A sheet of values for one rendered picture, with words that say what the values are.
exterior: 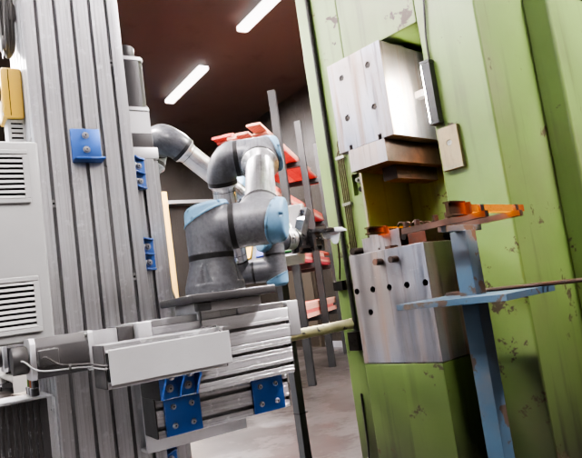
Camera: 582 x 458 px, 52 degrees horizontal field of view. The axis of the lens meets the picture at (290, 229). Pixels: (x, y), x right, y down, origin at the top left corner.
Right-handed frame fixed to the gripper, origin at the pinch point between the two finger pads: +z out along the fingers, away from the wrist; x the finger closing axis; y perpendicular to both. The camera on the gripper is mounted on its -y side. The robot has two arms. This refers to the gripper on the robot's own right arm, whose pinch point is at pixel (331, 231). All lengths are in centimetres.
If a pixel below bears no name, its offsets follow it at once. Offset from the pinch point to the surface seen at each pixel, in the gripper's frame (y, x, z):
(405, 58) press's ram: -71, 12, 48
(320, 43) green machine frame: -96, -32, 45
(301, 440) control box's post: 87, -56, 21
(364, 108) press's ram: -51, 0, 31
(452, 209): 3, 59, -12
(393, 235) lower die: 3.6, 4.6, 30.7
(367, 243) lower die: 4.7, -9.7, 30.7
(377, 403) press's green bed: 69, -12, 25
